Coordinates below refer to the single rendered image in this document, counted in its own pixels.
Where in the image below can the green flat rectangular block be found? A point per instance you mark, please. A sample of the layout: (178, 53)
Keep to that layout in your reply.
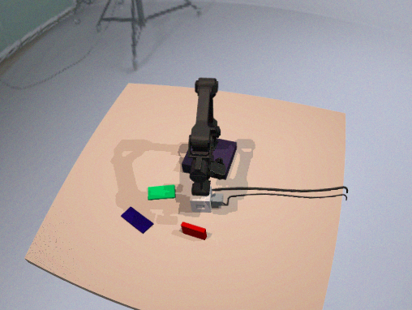
(161, 192)

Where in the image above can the white power cube with black cable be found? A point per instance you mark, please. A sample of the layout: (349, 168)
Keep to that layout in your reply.
(203, 203)

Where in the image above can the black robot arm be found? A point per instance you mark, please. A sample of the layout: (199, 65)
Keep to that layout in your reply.
(204, 134)

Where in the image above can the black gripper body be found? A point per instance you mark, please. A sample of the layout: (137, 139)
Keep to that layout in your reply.
(201, 189)

